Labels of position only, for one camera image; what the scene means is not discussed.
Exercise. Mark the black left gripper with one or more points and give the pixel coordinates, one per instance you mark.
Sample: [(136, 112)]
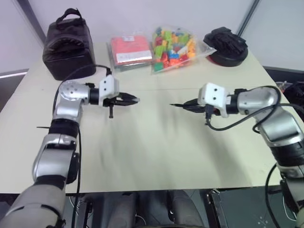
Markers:
[(110, 103)]

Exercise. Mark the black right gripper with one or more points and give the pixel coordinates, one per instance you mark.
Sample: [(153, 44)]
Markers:
[(210, 110)]

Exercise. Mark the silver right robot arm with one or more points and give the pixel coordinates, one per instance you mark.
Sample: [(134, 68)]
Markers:
[(280, 123)]

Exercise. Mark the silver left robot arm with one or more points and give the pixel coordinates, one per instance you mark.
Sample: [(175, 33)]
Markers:
[(69, 95)]

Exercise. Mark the red packet in plastic sleeve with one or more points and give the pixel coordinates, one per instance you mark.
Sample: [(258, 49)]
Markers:
[(130, 48)]

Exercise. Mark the bag of colourful building blocks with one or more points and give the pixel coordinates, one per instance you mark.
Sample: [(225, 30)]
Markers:
[(172, 50)]

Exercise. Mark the black round stand with glove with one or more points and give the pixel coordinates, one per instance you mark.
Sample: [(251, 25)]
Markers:
[(228, 47)]

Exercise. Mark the black zippered carry bag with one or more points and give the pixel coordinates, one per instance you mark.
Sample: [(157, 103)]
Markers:
[(69, 47)]

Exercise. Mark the black bundle with red bits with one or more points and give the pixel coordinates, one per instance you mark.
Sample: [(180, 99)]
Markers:
[(293, 91)]

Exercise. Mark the dark grey rounded shape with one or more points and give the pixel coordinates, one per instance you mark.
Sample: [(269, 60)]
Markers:
[(185, 209)]

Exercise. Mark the black flat box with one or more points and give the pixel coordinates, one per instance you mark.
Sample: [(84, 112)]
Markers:
[(247, 209)]

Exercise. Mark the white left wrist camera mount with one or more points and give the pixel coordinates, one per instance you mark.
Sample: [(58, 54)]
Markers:
[(108, 86)]

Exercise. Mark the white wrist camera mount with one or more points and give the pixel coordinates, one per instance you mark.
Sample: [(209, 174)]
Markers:
[(213, 93), (108, 86)]

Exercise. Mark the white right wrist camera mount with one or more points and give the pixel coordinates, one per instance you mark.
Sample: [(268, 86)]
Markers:
[(213, 93)]

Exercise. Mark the grey metal wall profile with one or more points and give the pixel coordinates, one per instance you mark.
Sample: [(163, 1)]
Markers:
[(32, 16), (249, 14)]

